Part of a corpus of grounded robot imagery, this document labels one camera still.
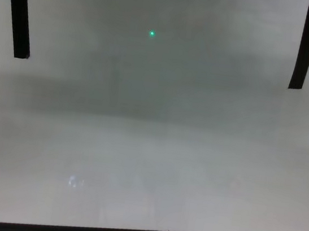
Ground short black tape strip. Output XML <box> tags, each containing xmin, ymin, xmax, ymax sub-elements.
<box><xmin>0</xmin><ymin>0</ymin><xmax>38</xmax><ymax>60</ymax></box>
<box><xmin>288</xmin><ymin>0</ymin><xmax>309</xmax><ymax>93</ymax></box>

